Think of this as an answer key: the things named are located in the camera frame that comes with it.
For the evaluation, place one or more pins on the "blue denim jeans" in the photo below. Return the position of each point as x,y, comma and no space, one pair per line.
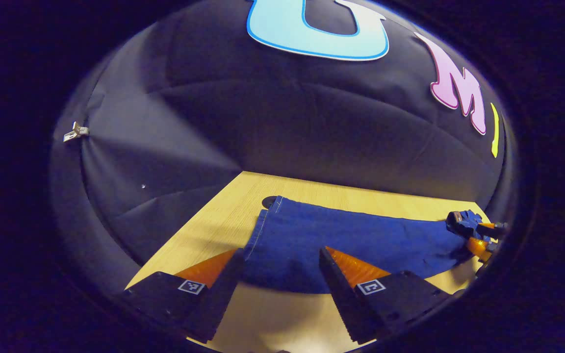
287,235

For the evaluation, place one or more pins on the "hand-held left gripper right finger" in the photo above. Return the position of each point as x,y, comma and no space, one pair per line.
344,299

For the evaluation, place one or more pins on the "black backdrop cloth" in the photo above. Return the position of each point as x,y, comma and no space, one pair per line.
263,122

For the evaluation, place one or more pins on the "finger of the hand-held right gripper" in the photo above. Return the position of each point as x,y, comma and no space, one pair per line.
478,247
459,223

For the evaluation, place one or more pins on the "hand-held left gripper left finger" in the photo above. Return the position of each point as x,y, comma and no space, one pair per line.
216,304

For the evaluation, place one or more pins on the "white backdrop clip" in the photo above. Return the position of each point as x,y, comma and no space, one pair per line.
76,132

